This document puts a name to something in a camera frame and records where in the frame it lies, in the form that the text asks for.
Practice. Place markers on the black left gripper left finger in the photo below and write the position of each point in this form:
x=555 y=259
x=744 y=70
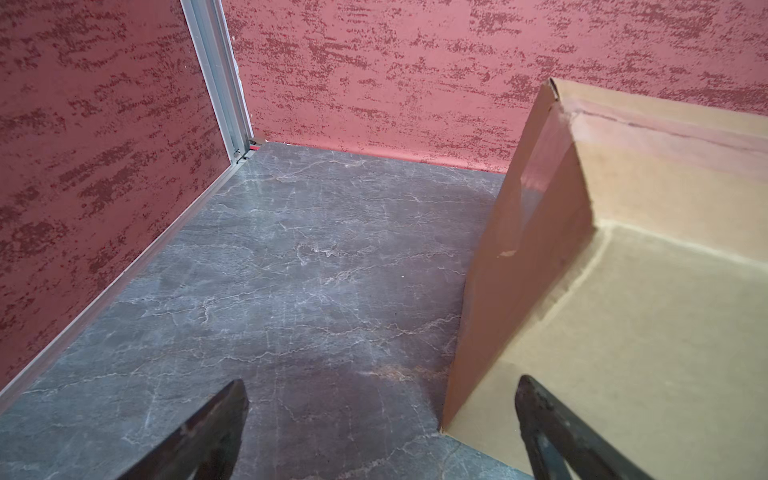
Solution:
x=205 y=446

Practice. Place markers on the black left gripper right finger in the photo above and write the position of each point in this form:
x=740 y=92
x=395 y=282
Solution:
x=560 y=445

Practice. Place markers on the brown cardboard express box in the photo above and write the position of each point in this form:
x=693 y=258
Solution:
x=621 y=280

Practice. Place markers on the left aluminium corner post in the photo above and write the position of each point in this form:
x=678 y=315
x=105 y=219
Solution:
x=212 y=43

